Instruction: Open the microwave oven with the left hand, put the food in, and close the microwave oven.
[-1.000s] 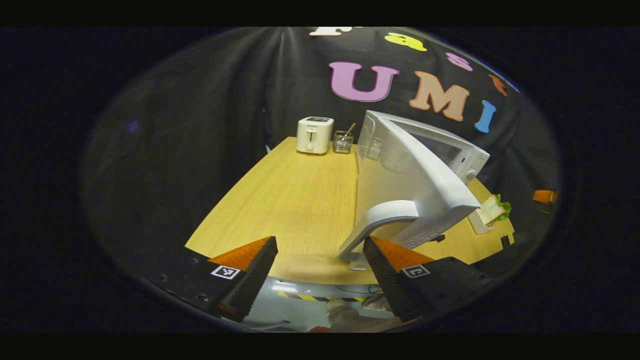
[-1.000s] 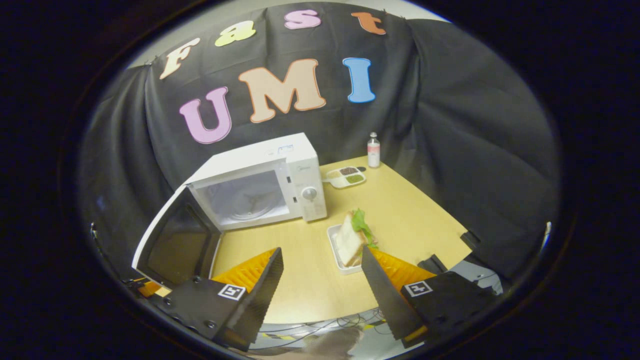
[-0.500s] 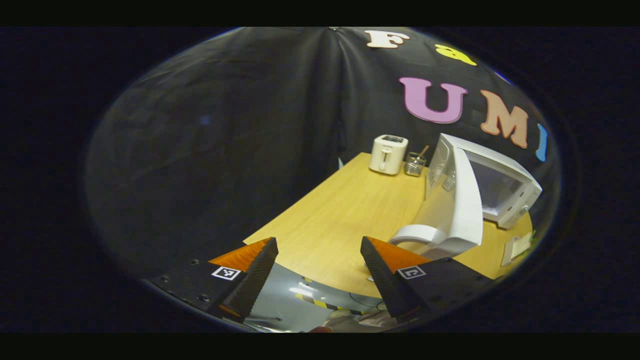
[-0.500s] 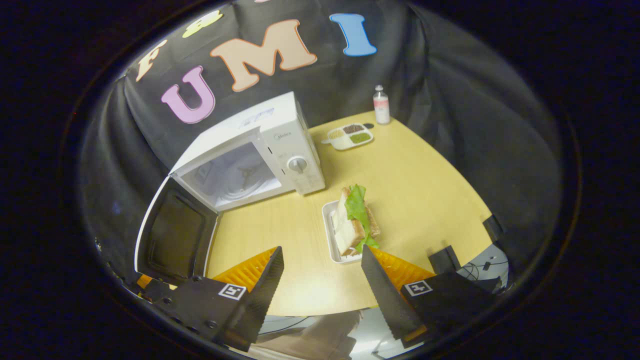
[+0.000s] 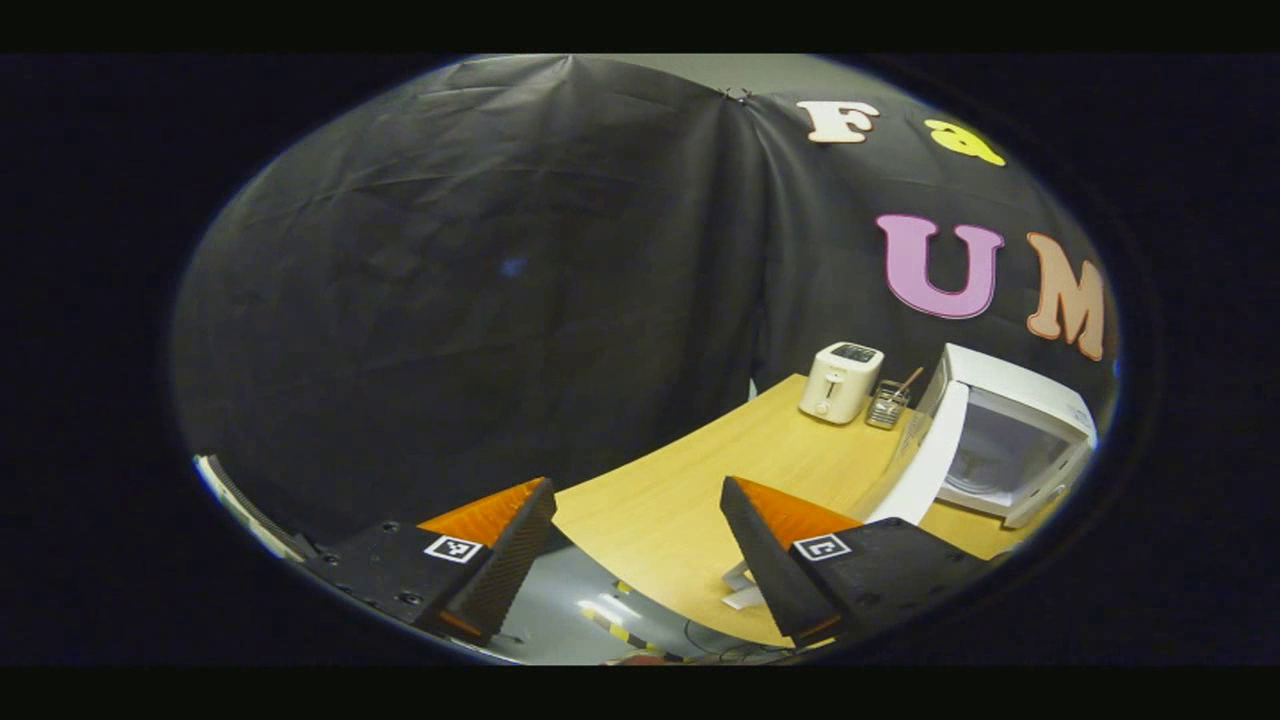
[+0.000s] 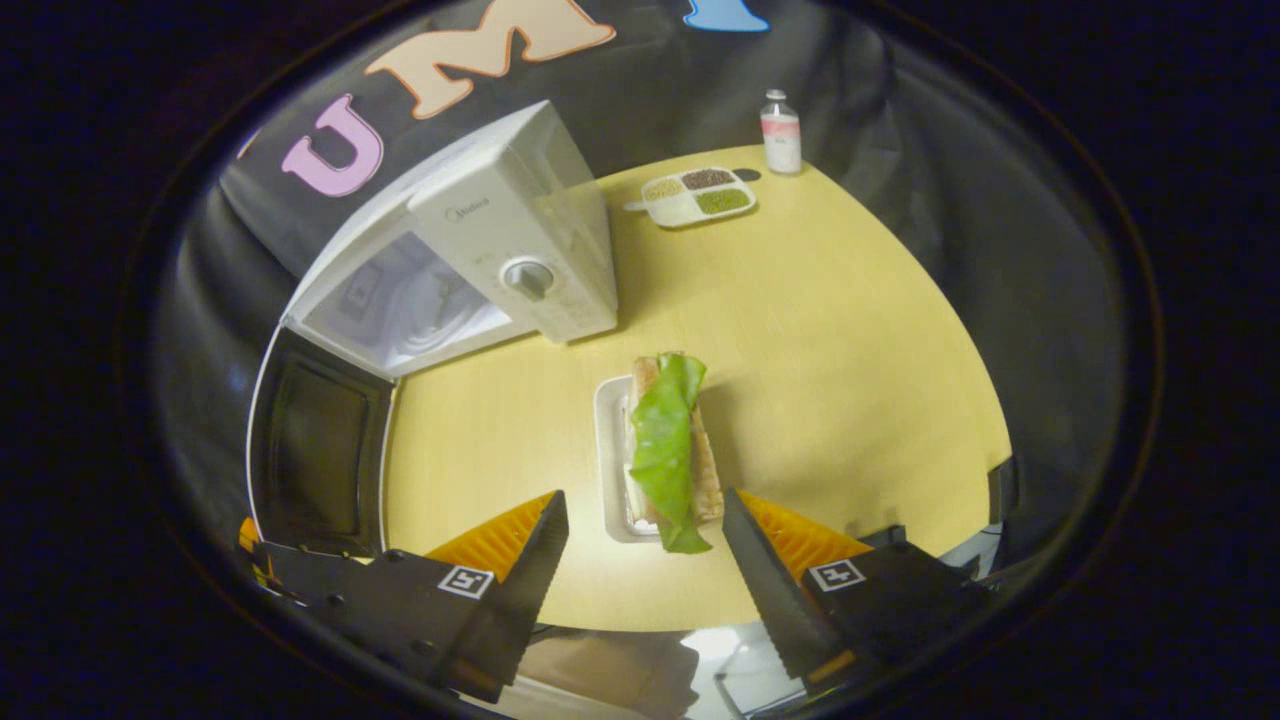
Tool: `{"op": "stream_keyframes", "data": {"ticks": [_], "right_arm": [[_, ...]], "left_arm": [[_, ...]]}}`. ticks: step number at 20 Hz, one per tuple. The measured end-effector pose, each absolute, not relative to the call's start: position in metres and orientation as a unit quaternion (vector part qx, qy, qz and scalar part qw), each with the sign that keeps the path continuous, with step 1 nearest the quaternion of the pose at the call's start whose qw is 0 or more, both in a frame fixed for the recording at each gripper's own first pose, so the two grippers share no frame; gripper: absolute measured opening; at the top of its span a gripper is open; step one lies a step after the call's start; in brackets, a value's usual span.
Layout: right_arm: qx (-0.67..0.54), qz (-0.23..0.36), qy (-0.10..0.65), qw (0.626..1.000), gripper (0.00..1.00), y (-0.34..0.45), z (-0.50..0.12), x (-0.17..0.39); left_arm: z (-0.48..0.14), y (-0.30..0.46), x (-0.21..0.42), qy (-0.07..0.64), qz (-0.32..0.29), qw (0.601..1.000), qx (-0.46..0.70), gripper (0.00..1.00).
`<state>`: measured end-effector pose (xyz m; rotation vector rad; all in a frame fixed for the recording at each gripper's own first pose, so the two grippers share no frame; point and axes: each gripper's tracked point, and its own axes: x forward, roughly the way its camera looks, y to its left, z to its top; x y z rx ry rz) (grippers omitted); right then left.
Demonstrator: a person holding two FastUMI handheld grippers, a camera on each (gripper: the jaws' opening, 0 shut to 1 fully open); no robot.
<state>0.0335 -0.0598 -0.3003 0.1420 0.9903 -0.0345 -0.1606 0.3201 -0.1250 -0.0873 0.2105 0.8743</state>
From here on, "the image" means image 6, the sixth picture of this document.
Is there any white divided grain tray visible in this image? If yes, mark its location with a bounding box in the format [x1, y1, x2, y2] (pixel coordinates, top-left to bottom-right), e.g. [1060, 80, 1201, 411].
[625, 166, 757, 229]

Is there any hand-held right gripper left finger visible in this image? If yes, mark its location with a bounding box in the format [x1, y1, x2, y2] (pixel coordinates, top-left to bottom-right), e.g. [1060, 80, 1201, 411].
[320, 490, 569, 704]

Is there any lettuce sandwich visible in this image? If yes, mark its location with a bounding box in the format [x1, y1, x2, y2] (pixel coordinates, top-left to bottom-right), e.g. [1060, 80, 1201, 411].
[625, 352, 723, 554]

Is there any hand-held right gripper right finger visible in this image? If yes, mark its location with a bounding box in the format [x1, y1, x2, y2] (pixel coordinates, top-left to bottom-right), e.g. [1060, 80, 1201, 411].
[722, 488, 996, 693]

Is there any clear bottle with pink label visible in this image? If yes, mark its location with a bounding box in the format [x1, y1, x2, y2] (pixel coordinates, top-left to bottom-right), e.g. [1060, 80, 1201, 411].
[760, 89, 803, 176]

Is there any white microwave oven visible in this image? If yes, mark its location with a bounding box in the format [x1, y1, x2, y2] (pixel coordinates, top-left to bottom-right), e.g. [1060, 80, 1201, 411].
[245, 98, 621, 556]

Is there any white rectangular plate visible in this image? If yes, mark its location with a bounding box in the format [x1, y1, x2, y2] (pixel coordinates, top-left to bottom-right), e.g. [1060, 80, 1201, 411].
[594, 375, 723, 544]

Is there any black backdrop cloth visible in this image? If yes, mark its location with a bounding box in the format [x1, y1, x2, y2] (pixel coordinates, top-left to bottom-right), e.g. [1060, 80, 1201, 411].
[150, 0, 1131, 561]

